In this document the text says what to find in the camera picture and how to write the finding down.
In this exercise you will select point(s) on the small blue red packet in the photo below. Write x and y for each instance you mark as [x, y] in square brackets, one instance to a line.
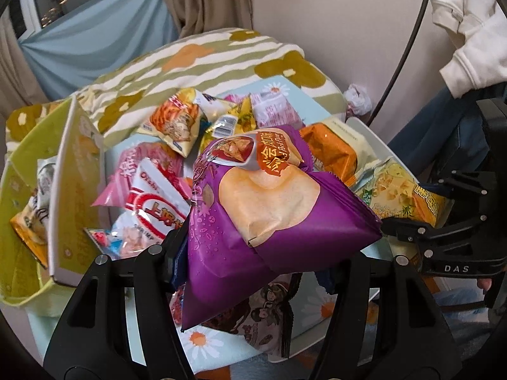
[105, 241]

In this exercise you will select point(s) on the yellow popcorn packet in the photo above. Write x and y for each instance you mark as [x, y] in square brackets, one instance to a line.
[396, 190]

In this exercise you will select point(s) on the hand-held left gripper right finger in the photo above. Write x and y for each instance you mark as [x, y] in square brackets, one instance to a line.
[356, 285]

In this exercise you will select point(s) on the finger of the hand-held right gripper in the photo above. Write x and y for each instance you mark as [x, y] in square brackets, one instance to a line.
[435, 239]
[467, 186]

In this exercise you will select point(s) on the white hooded sweatshirt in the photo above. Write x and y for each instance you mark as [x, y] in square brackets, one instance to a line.
[467, 27]

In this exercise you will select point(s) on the pink striped marshmallow bag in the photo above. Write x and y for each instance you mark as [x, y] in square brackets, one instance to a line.
[119, 182]

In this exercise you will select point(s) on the green striped floral blanket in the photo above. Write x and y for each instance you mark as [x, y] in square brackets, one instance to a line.
[222, 51]

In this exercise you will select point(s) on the white crumpled plastic bag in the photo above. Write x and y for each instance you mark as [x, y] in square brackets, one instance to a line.
[356, 101]

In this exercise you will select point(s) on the pale pink snack packet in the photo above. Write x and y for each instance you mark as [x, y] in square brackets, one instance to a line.
[273, 109]

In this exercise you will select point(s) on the light blue daisy tablecloth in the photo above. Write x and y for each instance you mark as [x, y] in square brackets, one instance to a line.
[307, 304]

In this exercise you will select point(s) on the white grey snack packet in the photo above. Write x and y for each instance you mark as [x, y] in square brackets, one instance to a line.
[43, 186]

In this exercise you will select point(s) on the purple potato chip bag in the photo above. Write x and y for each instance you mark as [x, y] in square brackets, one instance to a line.
[222, 253]

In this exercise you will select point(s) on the person's right hand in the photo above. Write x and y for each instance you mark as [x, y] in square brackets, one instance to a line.
[485, 284]

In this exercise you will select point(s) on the blue jeans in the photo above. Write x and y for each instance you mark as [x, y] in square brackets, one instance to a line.
[447, 126]

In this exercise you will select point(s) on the brown cartoon snack packet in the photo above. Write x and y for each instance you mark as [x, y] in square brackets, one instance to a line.
[257, 316]

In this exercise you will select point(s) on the orange yellow snack packet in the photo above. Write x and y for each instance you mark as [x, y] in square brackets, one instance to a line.
[29, 233]

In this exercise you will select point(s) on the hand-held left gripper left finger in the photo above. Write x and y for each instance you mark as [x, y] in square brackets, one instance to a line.
[179, 257]

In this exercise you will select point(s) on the light blue hanging cloth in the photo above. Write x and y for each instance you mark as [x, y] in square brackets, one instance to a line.
[99, 27]

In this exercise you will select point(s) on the red white shrimp chip bag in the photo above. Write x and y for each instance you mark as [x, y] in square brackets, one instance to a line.
[154, 206]

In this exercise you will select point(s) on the orange white snack bag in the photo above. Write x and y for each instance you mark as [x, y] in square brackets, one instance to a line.
[178, 122]

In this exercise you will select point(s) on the yellow-green storage box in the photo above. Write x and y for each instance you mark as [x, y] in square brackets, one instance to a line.
[23, 158]

